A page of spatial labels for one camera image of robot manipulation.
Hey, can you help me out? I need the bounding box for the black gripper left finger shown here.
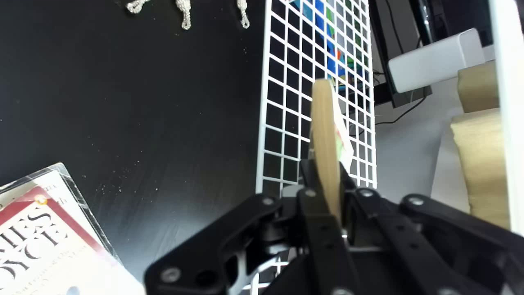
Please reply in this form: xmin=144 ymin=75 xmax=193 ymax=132
xmin=144 ymin=160 xmax=360 ymax=295

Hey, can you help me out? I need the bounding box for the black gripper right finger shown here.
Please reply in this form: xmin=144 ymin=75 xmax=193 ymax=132
xmin=340 ymin=170 xmax=524 ymax=295

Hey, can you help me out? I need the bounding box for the thin white book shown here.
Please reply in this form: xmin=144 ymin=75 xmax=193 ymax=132
xmin=311 ymin=78 xmax=353 ymax=221

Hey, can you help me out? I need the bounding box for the black side table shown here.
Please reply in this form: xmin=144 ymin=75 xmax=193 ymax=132
xmin=0 ymin=0 xmax=265 ymax=273

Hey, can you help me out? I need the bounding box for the stack of colourful boxes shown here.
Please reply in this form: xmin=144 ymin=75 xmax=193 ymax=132
xmin=286 ymin=0 xmax=373 ymax=98

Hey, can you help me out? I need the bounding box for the white wire two-tier shelf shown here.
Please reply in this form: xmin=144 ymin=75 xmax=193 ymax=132
xmin=255 ymin=0 xmax=375 ymax=295

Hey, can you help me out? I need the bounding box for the cream braided rope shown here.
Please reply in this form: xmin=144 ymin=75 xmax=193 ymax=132
xmin=124 ymin=0 xmax=252 ymax=32

